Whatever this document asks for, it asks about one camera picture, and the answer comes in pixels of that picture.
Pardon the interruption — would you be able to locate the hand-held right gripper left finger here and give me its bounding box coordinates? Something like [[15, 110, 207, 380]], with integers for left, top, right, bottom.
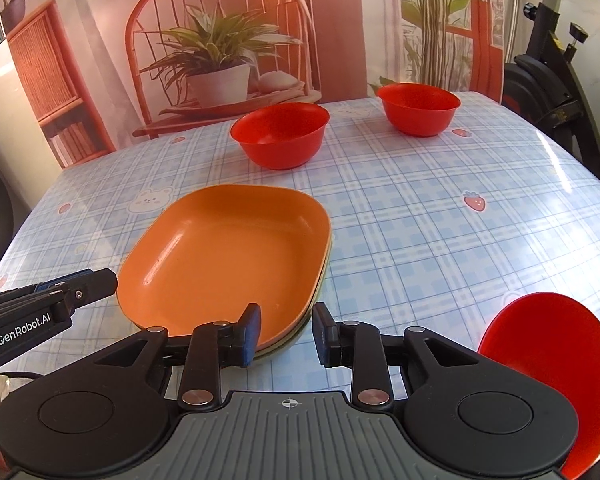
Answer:
[[92, 302, 262, 411]]

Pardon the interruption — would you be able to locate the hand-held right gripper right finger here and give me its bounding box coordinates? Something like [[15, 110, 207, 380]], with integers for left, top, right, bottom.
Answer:
[[312, 302, 481, 408]]

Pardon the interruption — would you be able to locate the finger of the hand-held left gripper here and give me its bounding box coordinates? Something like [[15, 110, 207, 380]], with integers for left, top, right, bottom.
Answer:
[[34, 269, 94, 294], [60, 268, 119, 313]]

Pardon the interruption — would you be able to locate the orange square plate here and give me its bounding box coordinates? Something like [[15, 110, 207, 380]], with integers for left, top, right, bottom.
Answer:
[[116, 184, 333, 339]]

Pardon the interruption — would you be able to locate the blue checked tablecloth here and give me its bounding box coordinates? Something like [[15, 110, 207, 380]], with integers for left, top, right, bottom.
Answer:
[[0, 91, 600, 461]]

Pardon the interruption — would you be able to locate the red plastic bowl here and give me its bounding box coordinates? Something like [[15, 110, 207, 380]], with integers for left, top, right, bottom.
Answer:
[[376, 83, 462, 139], [230, 102, 331, 170], [477, 291, 600, 480]]

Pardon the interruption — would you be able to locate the black exercise bike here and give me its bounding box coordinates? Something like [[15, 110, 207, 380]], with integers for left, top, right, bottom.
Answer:
[[502, 0, 600, 187]]

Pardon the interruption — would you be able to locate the printed wall backdrop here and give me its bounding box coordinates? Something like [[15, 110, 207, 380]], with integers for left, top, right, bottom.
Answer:
[[0, 0, 507, 169]]

